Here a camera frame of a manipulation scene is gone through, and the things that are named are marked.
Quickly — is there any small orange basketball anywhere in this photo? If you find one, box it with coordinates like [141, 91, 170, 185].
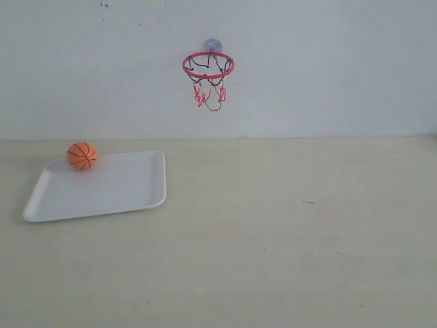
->
[66, 142, 98, 171]

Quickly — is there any red mini basketball hoop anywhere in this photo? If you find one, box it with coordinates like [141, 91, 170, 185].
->
[182, 51, 235, 112]

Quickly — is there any white rectangular plastic tray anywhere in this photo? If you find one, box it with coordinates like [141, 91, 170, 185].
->
[23, 150, 167, 223]

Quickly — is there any clear suction cup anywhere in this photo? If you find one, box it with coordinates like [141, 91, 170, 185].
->
[203, 38, 223, 53]

